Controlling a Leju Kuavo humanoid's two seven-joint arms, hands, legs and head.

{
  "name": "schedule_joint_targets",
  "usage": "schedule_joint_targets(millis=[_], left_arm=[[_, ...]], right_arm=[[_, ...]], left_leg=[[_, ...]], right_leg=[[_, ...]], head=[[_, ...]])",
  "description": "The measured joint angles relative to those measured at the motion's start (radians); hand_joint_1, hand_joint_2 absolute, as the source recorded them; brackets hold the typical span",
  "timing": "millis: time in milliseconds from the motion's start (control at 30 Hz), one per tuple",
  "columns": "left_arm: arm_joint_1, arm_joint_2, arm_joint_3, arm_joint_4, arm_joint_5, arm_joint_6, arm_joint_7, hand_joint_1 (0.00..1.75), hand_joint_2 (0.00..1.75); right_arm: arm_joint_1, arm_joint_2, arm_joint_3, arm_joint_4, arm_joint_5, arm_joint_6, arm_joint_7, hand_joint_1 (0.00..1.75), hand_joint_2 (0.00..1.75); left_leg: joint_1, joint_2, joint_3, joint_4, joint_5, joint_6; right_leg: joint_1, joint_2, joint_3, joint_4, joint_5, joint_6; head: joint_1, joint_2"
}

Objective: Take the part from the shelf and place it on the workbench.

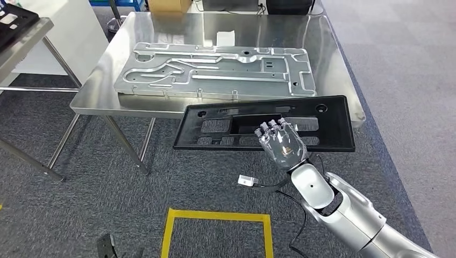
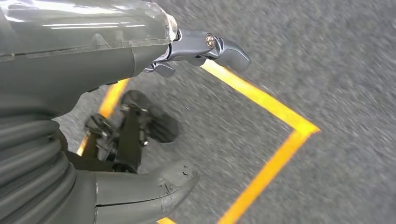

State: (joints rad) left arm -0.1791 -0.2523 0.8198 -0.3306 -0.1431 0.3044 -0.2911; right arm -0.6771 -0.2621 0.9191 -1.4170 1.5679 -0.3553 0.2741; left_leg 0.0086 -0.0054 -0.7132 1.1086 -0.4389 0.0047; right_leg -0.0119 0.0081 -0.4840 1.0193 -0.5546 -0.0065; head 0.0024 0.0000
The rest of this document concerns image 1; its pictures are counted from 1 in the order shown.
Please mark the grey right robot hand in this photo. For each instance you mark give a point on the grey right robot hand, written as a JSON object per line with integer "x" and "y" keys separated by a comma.
{"x": 285, "y": 149}

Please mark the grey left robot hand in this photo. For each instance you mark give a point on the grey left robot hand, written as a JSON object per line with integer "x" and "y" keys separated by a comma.
{"x": 107, "y": 247}

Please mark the black plastic plate frame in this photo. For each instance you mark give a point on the black plastic plate frame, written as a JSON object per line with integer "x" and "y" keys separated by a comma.
{"x": 331, "y": 131}
{"x": 18, "y": 25}

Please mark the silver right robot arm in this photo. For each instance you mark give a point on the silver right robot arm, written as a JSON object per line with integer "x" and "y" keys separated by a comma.
{"x": 356, "y": 217}

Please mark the steel workbench table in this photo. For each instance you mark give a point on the steel workbench table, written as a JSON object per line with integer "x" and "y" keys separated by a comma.
{"x": 285, "y": 32}

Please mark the grey metal fixture plate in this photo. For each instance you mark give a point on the grey metal fixture plate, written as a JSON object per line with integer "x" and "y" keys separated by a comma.
{"x": 221, "y": 85}

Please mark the yellow floor tape square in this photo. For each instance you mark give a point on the yellow floor tape square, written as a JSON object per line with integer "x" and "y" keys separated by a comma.
{"x": 213, "y": 214}

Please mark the black case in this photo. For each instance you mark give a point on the black case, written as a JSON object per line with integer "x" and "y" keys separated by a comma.
{"x": 288, "y": 6}

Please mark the brown cardboard box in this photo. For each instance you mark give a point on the brown cardboard box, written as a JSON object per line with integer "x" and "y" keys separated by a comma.
{"x": 169, "y": 5}

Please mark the white cabinet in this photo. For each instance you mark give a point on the white cabinet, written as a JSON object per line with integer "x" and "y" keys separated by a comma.
{"x": 71, "y": 35}

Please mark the steel side table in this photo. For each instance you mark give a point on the steel side table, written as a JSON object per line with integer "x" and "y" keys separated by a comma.
{"x": 21, "y": 42}

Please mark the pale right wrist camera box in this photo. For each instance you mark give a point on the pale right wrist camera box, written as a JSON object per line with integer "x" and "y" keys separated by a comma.
{"x": 247, "y": 180}

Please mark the chrome stanchion post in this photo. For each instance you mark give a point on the chrome stanchion post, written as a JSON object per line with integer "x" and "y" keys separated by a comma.
{"x": 115, "y": 21}

